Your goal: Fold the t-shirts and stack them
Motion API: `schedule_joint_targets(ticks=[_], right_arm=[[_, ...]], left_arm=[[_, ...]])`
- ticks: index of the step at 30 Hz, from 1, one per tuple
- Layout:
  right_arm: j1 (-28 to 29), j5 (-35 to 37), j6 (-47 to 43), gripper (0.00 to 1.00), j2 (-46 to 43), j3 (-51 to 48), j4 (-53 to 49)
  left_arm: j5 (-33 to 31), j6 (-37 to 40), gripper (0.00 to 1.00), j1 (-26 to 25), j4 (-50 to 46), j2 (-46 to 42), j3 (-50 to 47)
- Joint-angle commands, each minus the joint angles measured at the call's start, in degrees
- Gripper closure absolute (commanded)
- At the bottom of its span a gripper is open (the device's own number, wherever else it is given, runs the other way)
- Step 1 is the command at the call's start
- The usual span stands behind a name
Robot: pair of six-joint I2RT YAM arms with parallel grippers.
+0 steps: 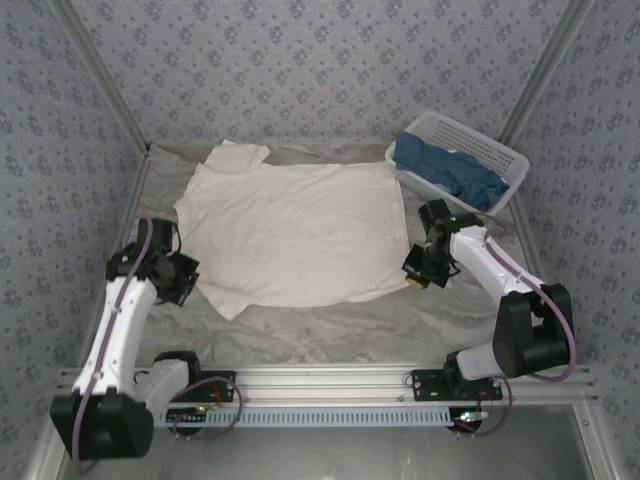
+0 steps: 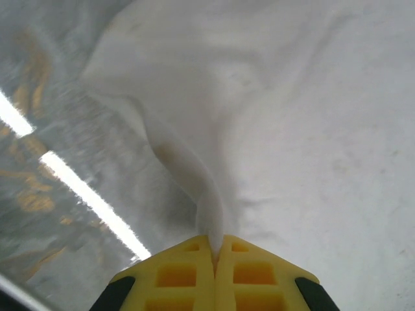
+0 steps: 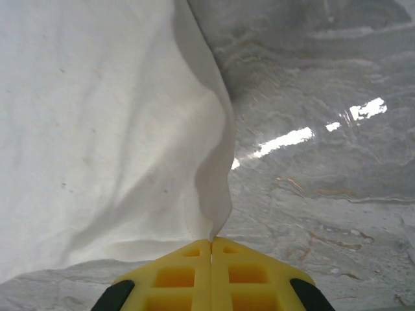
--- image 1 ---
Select white t-shirt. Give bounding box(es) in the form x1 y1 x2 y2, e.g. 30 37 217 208
171 139 413 323

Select blue t-shirt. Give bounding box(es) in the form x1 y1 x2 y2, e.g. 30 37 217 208
391 131 511 213

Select white plastic laundry basket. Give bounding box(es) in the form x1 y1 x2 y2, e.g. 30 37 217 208
384 111 531 217

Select small controller board with LED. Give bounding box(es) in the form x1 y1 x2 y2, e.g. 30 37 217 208
166 406 209 427
451 408 494 432

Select red wire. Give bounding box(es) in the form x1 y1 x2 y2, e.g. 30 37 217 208
202 383 235 412
474 387 502 416

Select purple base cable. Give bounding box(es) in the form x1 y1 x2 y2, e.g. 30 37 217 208
452 375 517 439
169 375 244 442

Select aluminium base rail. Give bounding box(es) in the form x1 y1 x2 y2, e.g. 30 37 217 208
53 363 599 405

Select slotted pale blue cable duct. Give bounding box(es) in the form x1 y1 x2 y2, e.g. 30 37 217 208
152 405 452 429

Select aluminium frame post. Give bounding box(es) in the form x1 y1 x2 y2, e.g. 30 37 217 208
496 0 597 147
53 0 153 153

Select aluminium lower frame strut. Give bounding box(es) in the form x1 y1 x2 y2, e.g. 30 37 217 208
571 402 622 480
23 402 77 480

